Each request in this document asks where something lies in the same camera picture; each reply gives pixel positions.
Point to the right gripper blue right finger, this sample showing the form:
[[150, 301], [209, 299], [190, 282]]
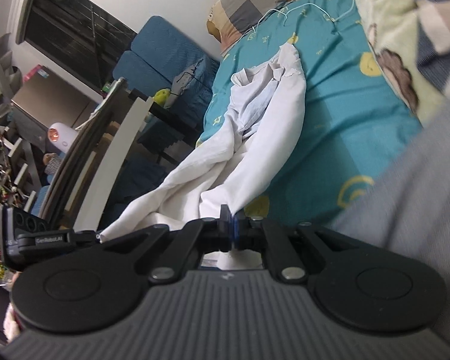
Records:
[[240, 228]]

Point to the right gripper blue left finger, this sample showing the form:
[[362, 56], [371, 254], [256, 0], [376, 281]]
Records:
[[225, 229]]

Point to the white t-shirt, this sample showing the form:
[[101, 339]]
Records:
[[261, 127]]

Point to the white small heater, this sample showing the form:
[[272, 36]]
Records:
[[62, 136]]

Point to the white and black desk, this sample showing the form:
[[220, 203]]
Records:
[[78, 194]]

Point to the brown refrigerator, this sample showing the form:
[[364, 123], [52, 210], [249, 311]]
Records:
[[44, 100]]

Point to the green plush toy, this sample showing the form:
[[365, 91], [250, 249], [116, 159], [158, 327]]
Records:
[[161, 97]]

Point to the grey cloth on chair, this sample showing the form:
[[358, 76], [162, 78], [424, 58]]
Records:
[[185, 78]]

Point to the teal patterned bed sheet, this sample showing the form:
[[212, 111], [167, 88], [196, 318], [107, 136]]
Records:
[[354, 127]]

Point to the grey trouser leg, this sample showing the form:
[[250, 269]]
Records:
[[407, 211]]

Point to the blue covered chair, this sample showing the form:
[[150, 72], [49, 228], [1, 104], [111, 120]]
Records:
[[157, 54]]

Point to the dark window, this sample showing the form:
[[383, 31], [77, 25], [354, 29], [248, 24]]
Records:
[[79, 36]]

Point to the green fleece cartoon blanket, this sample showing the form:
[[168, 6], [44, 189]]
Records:
[[410, 41]]

